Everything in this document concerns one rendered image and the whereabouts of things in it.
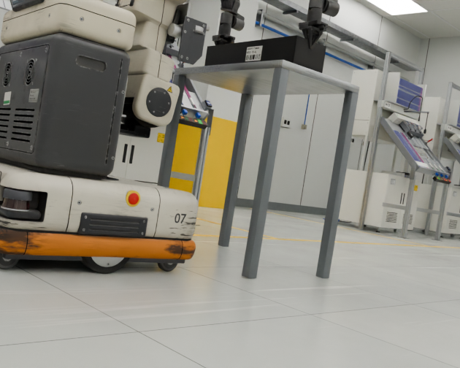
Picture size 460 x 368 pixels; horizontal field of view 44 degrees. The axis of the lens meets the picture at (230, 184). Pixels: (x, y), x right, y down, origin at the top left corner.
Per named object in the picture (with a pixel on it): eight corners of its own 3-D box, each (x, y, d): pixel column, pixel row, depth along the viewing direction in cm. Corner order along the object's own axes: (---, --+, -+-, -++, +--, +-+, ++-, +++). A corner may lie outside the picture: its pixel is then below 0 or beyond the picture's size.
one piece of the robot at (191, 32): (169, 57, 199) (179, -5, 198) (131, 61, 220) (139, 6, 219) (206, 68, 209) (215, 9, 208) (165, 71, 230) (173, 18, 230)
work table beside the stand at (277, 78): (248, 278, 205) (282, 59, 204) (148, 241, 259) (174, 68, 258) (328, 278, 234) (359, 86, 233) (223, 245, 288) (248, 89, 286)
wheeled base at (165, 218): (-4, 261, 151) (10, 169, 150) (-61, 223, 200) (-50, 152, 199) (197, 266, 194) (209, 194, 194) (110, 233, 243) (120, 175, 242)
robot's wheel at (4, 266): (3, 238, 157) (0, 236, 159) (-13, 262, 155) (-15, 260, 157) (25, 250, 162) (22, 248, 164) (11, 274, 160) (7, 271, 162)
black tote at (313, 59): (203, 70, 260) (207, 46, 260) (231, 78, 271) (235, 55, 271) (292, 63, 216) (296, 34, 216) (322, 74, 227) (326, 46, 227)
